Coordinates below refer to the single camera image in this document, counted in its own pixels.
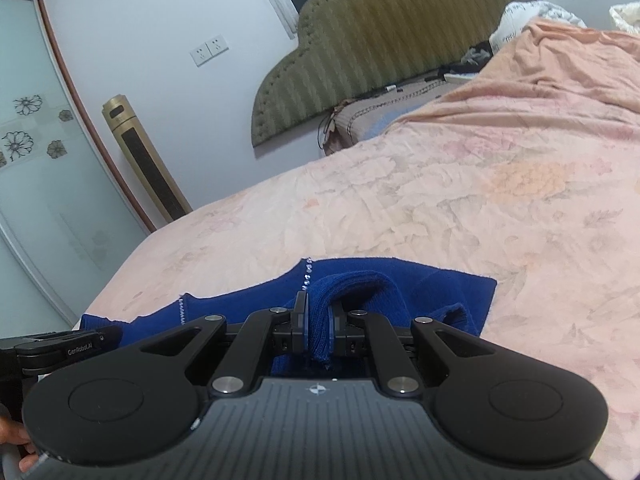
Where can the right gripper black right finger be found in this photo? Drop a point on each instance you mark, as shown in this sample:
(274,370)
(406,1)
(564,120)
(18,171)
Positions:
(492,402)

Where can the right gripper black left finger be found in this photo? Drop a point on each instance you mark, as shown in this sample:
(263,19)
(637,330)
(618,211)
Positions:
(133,403)

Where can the blue beaded v-neck sweater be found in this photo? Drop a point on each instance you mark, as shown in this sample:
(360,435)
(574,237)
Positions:
(398,289)

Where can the black clothes pile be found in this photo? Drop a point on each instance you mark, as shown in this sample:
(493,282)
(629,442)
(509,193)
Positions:
(471,63)

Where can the left hand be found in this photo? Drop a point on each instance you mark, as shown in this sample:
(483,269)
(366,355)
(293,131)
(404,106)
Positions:
(17,452)

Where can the frosted glass wardrobe door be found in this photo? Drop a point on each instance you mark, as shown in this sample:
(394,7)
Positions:
(65,226)

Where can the pink floral bed sheet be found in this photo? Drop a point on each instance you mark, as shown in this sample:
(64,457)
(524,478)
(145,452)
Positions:
(528,174)

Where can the gold tower fan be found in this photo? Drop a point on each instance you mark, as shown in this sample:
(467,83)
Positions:
(144,159)

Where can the olive green padded headboard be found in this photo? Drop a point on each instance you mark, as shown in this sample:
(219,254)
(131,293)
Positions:
(347,48)

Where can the cream blanket at right edge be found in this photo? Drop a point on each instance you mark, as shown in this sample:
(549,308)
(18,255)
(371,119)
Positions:
(626,17)

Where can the white wall socket pair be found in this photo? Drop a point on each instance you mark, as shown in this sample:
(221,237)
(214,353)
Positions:
(209,50)

